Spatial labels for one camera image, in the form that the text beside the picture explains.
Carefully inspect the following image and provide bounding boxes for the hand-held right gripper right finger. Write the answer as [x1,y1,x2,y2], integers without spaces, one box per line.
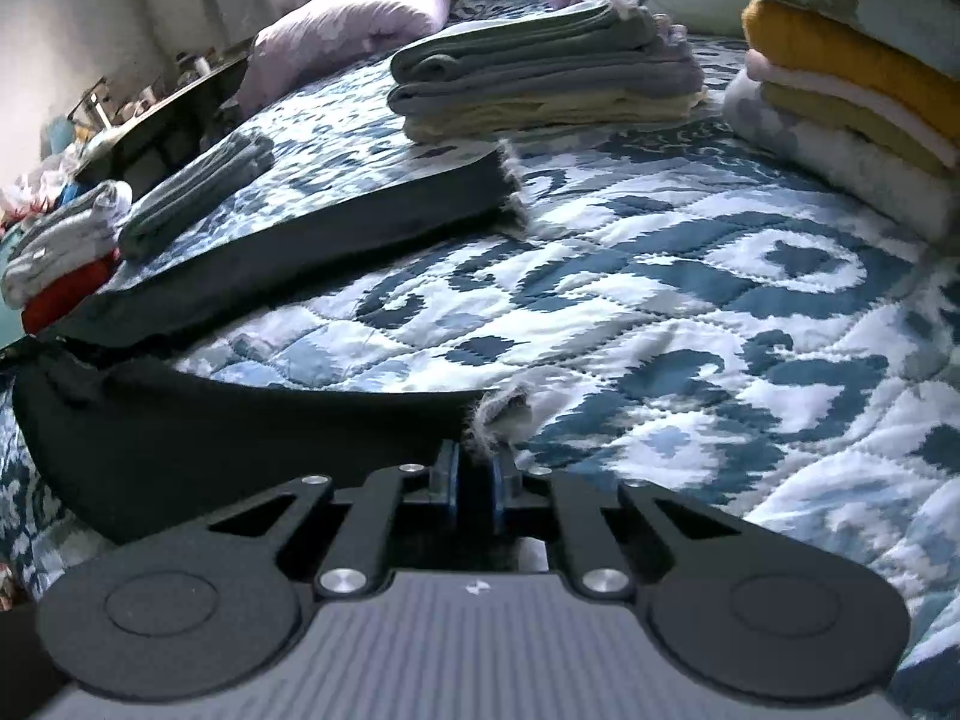
[487,447,752,601]

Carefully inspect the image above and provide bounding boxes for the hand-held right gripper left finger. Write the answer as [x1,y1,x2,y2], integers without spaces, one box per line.
[206,439,461,601]

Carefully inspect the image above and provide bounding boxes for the black frayed-hem pants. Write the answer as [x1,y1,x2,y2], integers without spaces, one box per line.
[13,144,545,545]

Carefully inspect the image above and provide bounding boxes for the blue white patterned quilt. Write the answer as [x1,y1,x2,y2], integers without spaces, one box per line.
[0,0,960,720]

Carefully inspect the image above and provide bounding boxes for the pale yellow folded garment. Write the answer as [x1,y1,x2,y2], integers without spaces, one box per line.
[403,90,710,143]

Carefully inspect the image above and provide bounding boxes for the dark grey folded garment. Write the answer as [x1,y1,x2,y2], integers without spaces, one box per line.
[118,131,277,262]

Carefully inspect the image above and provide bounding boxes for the red folded garment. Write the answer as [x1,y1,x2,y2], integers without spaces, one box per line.
[21,249,122,335]

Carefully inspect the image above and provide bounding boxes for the grey-green folded garment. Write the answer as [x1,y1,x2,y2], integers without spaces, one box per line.
[390,0,676,87]

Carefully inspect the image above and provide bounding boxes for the grey white folded garment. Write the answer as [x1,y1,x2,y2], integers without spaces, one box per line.
[1,180,134,308]

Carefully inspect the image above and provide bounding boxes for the dark bedside table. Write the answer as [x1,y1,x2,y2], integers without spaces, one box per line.
[73,52,252,188]

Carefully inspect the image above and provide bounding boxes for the lilac pillow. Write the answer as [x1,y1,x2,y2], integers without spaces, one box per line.
[238,0,457,115]

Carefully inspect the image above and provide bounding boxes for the white fluffy folded garment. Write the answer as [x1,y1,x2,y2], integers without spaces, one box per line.
[724,69,960,245]

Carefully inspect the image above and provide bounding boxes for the white plastic bag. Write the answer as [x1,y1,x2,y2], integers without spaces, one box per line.
[0,150,83,222]

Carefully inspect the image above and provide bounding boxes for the olive yellow folded garment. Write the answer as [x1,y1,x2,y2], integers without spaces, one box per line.
[759,81,960,179]

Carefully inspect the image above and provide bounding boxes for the white pink folded garment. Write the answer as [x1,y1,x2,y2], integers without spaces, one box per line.
[744,51,960,158]

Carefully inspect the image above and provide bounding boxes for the mustard yellow folded garment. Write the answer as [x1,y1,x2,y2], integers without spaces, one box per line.
[741,0,960,137]

